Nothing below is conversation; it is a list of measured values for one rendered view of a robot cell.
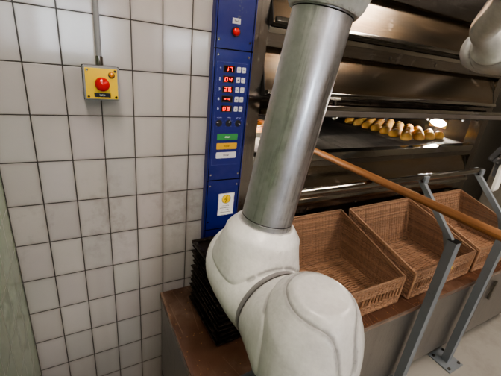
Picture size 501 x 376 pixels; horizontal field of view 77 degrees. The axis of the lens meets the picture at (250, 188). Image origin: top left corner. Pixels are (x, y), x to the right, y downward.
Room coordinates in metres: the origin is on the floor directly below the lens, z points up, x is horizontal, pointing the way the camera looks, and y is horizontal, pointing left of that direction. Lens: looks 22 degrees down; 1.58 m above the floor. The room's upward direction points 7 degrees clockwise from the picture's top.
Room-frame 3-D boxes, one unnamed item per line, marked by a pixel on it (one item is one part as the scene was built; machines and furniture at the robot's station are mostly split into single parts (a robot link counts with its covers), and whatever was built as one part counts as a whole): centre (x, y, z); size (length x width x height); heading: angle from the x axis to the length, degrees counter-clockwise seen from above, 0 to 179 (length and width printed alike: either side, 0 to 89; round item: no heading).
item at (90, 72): (1.01, 0.50, 1.46); 0.10 x 0.07 x 0.10; 121
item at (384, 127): (2.49, -1.04, 1.21); 0.61 x 0.48 x 0.06; 31
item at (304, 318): (0.38, -0.12, 1.17); 0.18 x 0.16 x 0.22; 31
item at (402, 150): (1.83, -0.76, 1.16); 1.80 x 0.06 x 0.04; 121
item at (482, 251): (1.89, -1.43, 0.72); 0.56 x 0.49 x 0.28; 120
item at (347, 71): (1.81, -0.77, 1.54); 1.79 x 0.11 x 0.19; 121
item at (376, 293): (1.29, -0.41, 0.72); 0.56 x 0.49 x 0.28; 120
